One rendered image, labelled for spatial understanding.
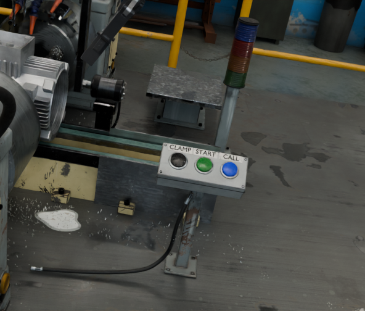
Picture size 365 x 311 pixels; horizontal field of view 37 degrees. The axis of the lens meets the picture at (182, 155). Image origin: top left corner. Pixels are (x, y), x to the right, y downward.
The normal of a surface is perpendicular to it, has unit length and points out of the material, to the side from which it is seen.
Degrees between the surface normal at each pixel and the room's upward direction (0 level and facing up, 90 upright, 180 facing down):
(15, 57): 90
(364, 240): 0
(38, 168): 90
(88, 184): 90
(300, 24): 90
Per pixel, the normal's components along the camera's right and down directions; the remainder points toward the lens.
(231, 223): 0.18, -0.87
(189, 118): -0.05, 0.47
